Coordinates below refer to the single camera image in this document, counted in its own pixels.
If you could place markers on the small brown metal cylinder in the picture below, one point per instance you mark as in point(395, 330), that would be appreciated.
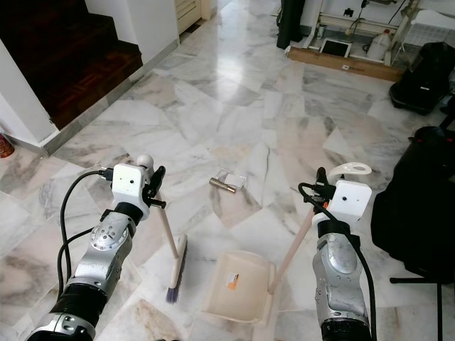
point(222, 186)

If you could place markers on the tall black bag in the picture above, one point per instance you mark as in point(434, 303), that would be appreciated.
point(290, 21)

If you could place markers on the white-framed tablet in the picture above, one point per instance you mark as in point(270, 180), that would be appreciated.
point(335, 47)

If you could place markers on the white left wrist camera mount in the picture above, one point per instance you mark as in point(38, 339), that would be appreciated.
point(129, 183)

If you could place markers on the beige louvred door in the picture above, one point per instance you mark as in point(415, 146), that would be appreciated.
point(187, 11)

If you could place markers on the dark wooden staircase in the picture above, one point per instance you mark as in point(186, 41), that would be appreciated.
point(71, 64)

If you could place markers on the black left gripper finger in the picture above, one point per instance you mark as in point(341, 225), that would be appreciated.
point(158, 176)

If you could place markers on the large black fabric bag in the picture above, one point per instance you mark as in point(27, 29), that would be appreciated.
point(416, 206)

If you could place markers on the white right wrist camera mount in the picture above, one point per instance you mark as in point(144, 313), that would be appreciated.
point(352, 199)

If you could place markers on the black backpack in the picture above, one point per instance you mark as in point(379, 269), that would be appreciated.
point(426, 78)

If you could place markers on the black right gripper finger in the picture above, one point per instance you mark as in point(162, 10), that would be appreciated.
point(322, 176)

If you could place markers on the black metal stand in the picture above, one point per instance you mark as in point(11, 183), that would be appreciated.
point(439, 305)

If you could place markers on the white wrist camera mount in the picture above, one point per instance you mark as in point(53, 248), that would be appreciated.
point(129, 183)
point(352, 199)

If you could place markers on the wooden plank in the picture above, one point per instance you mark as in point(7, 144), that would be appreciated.
point(345, 62)

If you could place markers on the clear plastic wrapper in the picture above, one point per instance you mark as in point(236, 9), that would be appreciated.
point(237, 177)

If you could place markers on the white metal rack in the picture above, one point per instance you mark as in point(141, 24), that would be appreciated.
point(341, 14)

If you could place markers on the white plastic jug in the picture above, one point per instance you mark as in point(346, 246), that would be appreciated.
point(378, 46)

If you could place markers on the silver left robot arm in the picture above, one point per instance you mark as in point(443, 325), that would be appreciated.
point(106, 249)

